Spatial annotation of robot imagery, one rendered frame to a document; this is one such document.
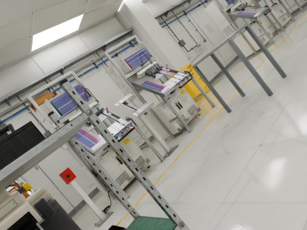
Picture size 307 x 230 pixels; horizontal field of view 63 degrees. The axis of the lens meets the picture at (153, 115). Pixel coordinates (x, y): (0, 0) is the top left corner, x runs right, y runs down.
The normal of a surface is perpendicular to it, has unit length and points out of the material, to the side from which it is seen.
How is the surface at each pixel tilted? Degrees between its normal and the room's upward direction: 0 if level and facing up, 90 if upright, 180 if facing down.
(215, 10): 90
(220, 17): 90
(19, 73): 90
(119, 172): 90
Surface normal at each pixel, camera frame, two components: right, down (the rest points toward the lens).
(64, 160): 0.46, -0.30
